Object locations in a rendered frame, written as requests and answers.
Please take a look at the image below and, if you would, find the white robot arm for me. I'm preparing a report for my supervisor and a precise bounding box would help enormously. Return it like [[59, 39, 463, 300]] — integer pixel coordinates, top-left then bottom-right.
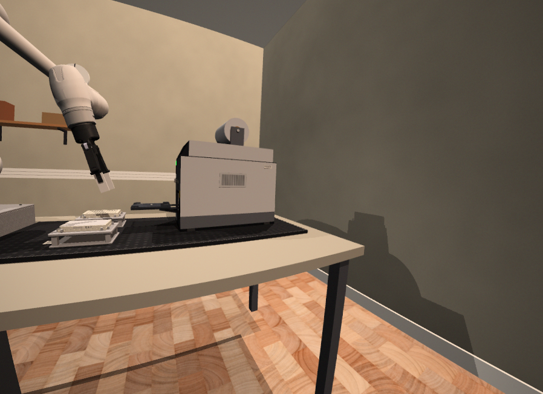
[[0, 4, 109, 129]]

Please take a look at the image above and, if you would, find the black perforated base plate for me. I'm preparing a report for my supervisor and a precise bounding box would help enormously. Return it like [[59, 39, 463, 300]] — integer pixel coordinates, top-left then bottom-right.
[[0, 217, 308, 264]]

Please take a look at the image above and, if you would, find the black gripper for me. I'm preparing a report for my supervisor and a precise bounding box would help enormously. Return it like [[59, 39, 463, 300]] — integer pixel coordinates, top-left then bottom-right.
[[71, 123, 115, 193]]

